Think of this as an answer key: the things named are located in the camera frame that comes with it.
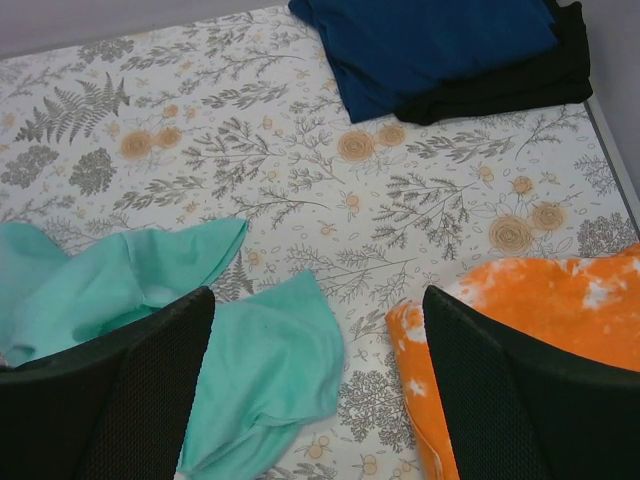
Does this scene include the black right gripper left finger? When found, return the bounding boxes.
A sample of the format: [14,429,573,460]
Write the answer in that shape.
[1,287,215,479]

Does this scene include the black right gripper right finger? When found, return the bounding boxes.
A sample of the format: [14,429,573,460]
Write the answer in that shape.
[423,287,639,479]

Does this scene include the teal t-shirt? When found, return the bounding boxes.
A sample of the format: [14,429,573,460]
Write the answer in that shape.
[1,218,344,479]

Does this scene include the orange white tie-dye t-shirt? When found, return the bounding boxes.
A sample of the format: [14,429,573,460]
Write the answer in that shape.
[386,245,639,479]

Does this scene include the folded black t-shirt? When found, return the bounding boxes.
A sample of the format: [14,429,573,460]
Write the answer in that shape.
[394,1,593,126]

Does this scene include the folded blue t-shirt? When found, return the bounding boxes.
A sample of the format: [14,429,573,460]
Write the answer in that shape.
[288,0,558,123]

